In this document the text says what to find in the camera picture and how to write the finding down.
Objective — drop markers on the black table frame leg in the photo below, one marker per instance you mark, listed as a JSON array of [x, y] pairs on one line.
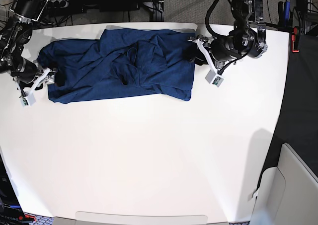
[[155, 8]]

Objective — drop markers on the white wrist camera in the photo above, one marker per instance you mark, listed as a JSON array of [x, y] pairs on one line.
[[214, 78], [27, 100]]

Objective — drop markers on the blue long-sleeve shirt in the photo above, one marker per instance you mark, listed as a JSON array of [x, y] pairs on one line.
[[121, 63]]

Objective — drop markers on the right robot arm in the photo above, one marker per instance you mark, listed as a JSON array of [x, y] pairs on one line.
[[16, 33]]

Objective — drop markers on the black power strip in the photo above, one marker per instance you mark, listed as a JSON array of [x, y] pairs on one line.
[[57, 4]]

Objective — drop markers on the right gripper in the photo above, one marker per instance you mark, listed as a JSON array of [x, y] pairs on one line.
[[45, 76]]

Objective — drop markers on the beige plastic bin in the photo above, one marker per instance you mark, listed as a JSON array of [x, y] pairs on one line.
[[288, 193]]

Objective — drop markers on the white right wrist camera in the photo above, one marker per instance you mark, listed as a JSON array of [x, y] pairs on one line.
[[27, 100]]

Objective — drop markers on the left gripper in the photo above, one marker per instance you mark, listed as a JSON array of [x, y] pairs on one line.
[[209, 48]]

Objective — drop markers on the red clamp on frame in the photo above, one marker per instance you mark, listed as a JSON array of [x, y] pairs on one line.
[[295, 39]]

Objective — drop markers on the black box with red label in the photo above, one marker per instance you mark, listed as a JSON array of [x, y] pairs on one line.
[[11, 212]]

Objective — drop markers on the blue handled tool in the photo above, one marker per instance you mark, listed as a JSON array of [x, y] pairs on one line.
[[286, 11]]

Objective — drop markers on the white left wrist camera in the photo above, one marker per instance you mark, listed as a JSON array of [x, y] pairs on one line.
[[214, 78]]

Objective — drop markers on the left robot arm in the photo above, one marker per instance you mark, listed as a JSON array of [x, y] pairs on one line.
[[247, 39]]

